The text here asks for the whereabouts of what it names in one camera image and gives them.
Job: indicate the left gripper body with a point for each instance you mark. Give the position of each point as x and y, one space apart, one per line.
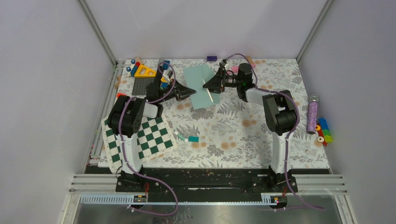
172 94

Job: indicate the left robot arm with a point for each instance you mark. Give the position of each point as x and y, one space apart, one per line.
139 128

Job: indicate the purple glitter tube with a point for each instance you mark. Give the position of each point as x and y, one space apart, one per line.
312 114

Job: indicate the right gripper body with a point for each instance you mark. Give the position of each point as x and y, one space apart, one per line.
232 81

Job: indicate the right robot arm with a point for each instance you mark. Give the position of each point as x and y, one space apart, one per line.
280 112

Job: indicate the floral table mat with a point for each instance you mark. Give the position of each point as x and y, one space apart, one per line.
233 133

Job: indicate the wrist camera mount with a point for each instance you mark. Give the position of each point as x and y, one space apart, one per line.
167 74
224 64

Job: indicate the colourful stacked brick toy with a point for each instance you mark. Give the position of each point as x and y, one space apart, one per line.
324 135

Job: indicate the purple small brick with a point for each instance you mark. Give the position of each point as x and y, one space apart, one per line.
211 58

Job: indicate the pink cylinder marker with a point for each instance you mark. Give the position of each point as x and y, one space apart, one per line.
236 68

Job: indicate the green white checkerboard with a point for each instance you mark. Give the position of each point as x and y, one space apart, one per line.
153 139

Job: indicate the wooden block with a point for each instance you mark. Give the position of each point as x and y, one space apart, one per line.
249 59

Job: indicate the small teal block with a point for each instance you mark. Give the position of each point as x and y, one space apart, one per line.
193 139

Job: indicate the yellow triangle toy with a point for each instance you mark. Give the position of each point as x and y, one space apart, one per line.
144 72

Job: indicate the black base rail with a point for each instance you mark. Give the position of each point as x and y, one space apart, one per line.
206 185

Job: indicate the blue lego brick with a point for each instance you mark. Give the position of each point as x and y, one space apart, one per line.
166 64

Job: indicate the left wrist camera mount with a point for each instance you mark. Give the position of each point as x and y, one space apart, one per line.
167 74

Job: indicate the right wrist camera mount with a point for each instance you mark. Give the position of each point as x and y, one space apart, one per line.
224 64

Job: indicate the grey lego baseplate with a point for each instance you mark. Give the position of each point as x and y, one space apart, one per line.
140 84

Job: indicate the small red block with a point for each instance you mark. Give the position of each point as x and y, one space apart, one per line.
120 94

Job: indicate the green white glue stick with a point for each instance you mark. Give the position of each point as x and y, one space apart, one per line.
180 136

